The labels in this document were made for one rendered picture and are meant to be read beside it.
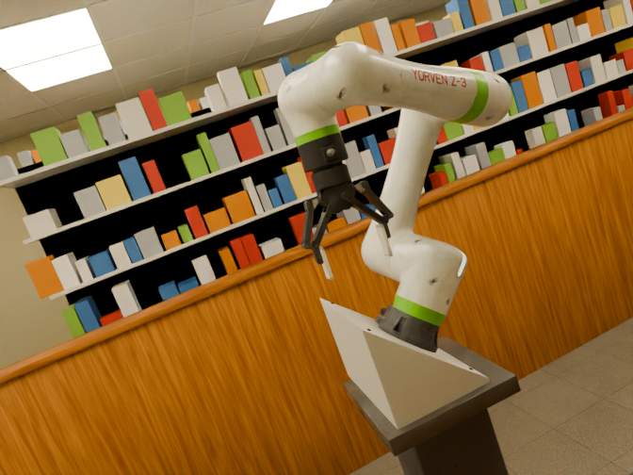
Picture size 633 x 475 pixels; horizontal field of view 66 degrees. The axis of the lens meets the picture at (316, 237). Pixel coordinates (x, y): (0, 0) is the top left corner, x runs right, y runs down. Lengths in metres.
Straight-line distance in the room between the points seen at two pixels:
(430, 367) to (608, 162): 2.32
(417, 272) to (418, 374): 0.23
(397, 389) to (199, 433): 1.47
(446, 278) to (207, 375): 1.43
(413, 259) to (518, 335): 1.80
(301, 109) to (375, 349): 0.50
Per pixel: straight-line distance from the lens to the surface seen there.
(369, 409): 1.23
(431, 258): 1.16
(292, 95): 0.96
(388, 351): 1.05
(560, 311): 3.08
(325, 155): 0.95
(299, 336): 2.35
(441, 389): 1.14
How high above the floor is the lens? 1.55
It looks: 10 degrees down
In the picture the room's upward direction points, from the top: 20 degrees counter-clockwise
